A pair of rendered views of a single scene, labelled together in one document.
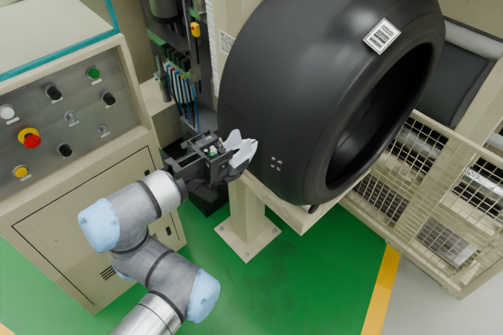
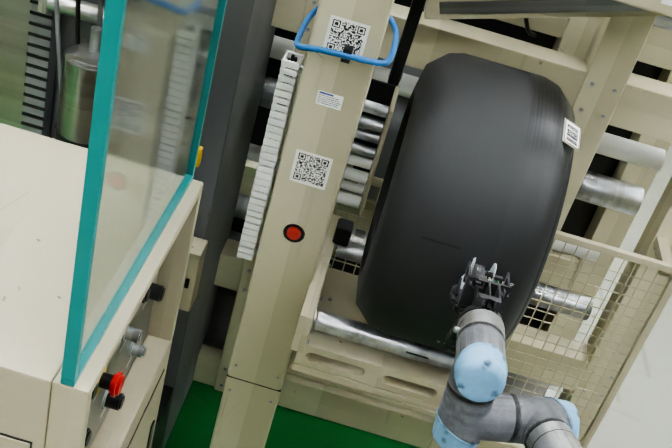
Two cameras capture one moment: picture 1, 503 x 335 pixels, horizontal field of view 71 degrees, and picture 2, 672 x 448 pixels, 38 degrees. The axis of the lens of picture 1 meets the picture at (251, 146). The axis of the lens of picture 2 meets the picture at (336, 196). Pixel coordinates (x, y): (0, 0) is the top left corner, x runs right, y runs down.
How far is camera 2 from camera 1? 1.33 m
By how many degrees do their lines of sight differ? 39
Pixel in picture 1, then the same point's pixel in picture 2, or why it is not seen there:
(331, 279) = not seen: outside the picture
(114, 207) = (493, 345)
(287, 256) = not seen: outside the picture
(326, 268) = not seen: outside the picture
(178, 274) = (542, 402)
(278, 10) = (465, 122)
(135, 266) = (500, 415)
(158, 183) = (493, 318)
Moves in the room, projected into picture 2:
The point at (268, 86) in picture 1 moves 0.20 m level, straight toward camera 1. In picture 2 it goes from (488, 203) to (567, 272)
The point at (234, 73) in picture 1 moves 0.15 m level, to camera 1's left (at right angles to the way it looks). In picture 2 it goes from (436, 198) to (373, 214)
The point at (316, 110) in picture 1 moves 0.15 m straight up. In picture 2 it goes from (546, 215) to (577, 145)
